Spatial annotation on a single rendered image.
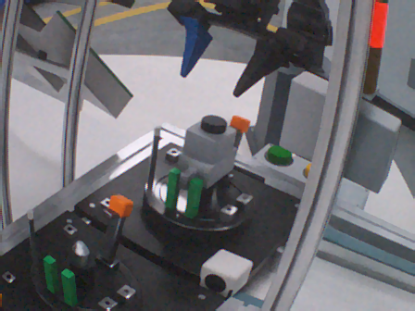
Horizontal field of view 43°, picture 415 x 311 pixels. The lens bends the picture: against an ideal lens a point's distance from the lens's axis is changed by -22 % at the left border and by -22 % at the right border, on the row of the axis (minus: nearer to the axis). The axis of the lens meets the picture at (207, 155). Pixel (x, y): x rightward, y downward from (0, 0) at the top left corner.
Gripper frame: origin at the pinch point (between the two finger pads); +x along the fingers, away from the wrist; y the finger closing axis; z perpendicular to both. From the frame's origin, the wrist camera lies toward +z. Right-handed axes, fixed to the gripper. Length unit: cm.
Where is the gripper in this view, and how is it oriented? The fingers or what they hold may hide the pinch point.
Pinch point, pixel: (221, 60)
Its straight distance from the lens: 73.9
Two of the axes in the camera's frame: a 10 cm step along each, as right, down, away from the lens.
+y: 8.4, 3.7, -3.9
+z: -3.0, -2.6, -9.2
